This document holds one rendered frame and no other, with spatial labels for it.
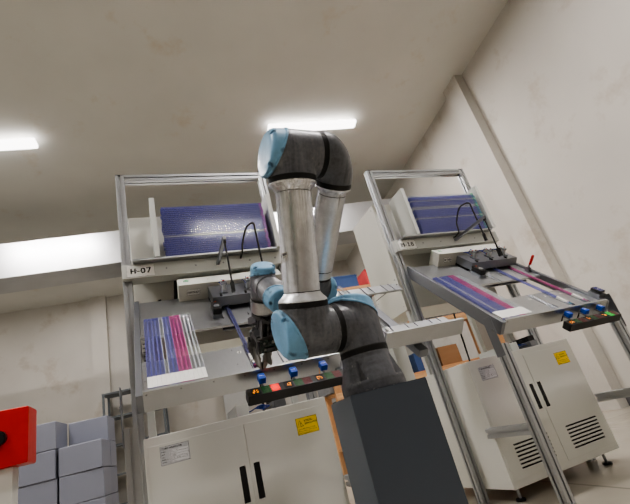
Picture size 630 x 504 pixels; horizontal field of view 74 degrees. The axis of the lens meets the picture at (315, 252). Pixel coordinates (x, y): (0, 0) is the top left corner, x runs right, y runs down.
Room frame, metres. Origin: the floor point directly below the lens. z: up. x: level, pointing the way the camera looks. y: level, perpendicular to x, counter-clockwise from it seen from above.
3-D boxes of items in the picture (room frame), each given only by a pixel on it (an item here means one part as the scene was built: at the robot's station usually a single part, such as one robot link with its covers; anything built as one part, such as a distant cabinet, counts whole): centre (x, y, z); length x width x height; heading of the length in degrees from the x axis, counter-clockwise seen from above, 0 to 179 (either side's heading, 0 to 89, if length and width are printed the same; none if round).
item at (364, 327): (1.03, -0.04, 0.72); 0.13 x 0.12 x 0.14; 118
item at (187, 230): (1.90, 0.47, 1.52); 0.51 x 0.13 x 0.27; 114
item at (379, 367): (1.03, -0.05, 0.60); 0.15 x 0.15 x 0.10
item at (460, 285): (2.41, -0.84, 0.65); 1.01 x 0.73 x 1.29; 24
